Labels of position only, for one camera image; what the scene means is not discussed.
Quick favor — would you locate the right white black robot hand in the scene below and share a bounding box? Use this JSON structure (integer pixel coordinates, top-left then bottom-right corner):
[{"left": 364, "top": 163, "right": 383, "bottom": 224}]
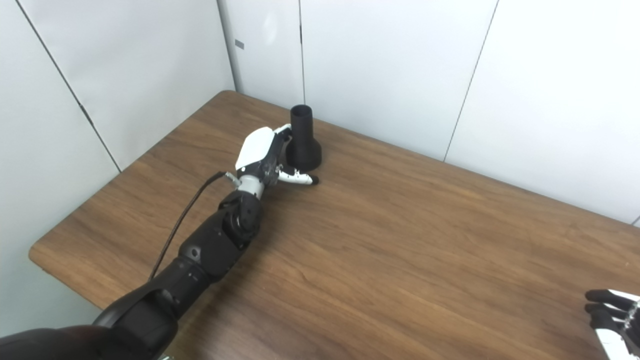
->
[{"left": 585, "top": 288, "right": 640, "bottom": 360}]

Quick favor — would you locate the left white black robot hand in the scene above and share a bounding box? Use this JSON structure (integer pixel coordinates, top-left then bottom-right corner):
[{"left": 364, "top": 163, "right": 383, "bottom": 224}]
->
[{"left": 235, "top": 124, "right": 320, "bottom": 193}]

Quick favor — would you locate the black funnel-shaped nozzle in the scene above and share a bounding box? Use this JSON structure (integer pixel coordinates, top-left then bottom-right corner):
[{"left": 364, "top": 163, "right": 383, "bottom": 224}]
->
[{"left": 286, "top": 104, "right": 323, "bottom": 171}]

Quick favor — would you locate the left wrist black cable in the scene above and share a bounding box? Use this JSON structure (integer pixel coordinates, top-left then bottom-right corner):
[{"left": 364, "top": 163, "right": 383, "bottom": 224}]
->
[{"left": 148, "top": 171, "right": 242, "bottom": 282}]

